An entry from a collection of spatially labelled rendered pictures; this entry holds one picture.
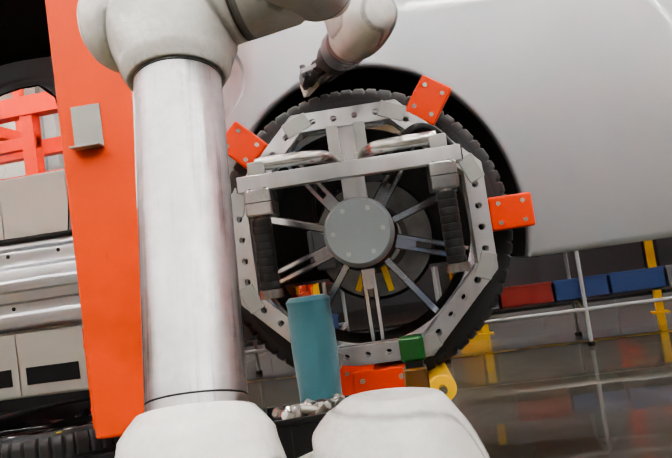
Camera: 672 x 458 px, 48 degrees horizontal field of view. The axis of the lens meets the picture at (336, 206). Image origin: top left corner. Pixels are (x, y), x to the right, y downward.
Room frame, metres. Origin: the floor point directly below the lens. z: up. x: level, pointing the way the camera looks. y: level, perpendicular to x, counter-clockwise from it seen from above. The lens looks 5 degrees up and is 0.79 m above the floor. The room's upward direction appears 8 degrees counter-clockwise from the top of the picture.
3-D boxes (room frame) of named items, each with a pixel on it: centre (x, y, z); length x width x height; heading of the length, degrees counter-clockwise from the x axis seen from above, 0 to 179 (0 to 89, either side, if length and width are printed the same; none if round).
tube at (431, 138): (1.48, -0.14, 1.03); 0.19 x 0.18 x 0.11; 177
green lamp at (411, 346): (1.26, -0.09, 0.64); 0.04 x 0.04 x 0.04; 87
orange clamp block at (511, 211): (1.60, -0.36, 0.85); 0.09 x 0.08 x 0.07; 87
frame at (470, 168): (1.61, -0.04, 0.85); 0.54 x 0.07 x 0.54; 87
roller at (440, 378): (1.70, -0.17, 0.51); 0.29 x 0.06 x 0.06; 177
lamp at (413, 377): (1.26, -0.09, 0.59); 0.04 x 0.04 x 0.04; 87
